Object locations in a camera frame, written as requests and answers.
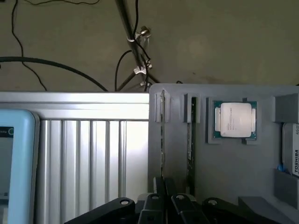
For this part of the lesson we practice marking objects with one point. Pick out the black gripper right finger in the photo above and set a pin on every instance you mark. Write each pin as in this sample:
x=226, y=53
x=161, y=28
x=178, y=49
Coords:
x=184, y=210

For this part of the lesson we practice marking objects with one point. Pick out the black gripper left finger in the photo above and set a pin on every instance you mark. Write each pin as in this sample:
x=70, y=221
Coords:
x=151, y=210

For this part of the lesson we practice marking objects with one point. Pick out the grey parts rack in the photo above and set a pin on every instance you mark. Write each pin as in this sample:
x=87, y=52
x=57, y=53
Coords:
x=233, y=168

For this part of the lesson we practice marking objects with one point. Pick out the silver CPU chip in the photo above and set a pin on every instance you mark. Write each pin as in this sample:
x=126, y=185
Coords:
x=234, y=120

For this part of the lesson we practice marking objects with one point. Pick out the blue disk carrier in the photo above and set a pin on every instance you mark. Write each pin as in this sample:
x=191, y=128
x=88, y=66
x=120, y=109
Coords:
x=279, y=168

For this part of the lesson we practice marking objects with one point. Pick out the Toshiba hard disk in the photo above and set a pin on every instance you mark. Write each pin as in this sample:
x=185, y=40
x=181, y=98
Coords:
x=292, y=149

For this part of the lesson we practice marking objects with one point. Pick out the light blue teach pendant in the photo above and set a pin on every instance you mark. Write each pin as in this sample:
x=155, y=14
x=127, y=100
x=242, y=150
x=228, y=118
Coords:
x=23, y=163

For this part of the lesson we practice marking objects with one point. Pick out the silver tripod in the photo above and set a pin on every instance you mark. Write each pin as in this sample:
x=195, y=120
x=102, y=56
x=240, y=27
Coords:
x=126, y=18

